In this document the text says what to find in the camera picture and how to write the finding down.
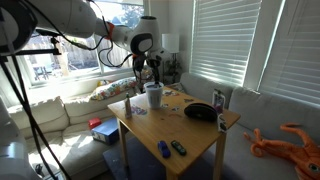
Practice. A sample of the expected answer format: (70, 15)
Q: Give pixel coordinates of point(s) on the grey sofa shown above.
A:
(256, 110)

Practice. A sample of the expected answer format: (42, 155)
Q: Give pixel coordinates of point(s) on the colourful patterned pillow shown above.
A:
(114, 88)

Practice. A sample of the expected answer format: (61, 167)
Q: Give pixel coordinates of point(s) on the cream sofa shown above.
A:
(64, 123)

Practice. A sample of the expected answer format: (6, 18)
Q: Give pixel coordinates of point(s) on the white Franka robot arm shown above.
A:
(19, 19)

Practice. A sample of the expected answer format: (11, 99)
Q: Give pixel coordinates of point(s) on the clear frosted plastic cup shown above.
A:
(154, 93)

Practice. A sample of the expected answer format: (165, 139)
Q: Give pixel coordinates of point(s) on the dark green toy car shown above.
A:
(178, 147)

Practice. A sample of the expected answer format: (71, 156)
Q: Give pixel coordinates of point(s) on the small bottle on table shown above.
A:
(128, 111)

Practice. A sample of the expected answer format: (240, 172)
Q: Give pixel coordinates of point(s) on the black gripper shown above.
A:
(139, 60)

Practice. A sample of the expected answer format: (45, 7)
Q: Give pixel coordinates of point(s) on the dark blue floor rug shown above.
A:
(142, 165)

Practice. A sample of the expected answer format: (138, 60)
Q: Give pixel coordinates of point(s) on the purple white snack pouch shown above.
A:
(218, 101)

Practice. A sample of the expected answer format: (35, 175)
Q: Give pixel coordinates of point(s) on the black sunglasses case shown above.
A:
(201, 111)

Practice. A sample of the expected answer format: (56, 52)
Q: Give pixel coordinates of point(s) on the blue box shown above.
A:
(107, 132)

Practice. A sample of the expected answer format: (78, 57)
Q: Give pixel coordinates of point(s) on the red small box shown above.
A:
(94, 122)

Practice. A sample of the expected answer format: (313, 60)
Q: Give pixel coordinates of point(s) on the wooden side table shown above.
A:
(168, 124)

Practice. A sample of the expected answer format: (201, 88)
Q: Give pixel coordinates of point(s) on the orange octopus plush toy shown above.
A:
(306, 157)

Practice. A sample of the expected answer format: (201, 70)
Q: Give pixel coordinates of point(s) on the blue toy car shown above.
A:
(163, 149)

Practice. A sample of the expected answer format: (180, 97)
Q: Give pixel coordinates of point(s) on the white floor lamp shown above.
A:
(170, 42)

